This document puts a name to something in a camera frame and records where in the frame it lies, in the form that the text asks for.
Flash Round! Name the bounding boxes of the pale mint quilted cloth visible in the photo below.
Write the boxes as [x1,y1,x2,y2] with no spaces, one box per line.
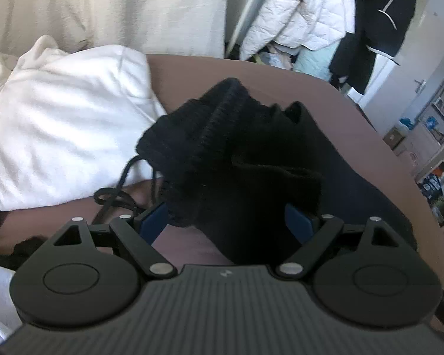
[294,39,343,83]

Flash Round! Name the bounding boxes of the pile of mixed clothes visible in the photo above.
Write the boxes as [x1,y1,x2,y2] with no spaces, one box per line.
[252,42,301,72]

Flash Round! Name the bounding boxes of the brown cardboard box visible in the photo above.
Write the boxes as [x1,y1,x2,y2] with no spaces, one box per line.
[383,126,408,151]

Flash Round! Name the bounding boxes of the white fleece hoodie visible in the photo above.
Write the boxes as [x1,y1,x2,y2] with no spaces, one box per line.
[0,35,168,211]

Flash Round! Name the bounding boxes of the black sweatpants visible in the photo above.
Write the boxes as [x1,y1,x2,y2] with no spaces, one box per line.
[94,78,419,267]

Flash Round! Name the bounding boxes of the blue bag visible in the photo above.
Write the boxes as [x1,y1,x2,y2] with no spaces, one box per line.
[419,173,443,205]

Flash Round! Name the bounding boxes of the white puffer jacket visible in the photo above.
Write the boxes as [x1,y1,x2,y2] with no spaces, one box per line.
[239,0,356,62]

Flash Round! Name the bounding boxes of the black jacket with white piping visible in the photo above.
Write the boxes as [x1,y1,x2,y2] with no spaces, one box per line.
[327,0,419,96]

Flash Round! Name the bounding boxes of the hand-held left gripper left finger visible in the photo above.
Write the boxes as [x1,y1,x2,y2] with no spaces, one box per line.
[52,203,176,279]

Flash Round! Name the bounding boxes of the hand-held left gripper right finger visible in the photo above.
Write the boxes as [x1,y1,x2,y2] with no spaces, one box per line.
[276,204,402,279]

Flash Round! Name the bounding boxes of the white door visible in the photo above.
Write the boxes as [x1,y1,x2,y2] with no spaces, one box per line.
[346,0,444,138]

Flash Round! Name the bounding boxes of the cream cloth cover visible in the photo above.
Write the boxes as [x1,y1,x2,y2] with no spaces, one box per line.
[0,0,232,60]

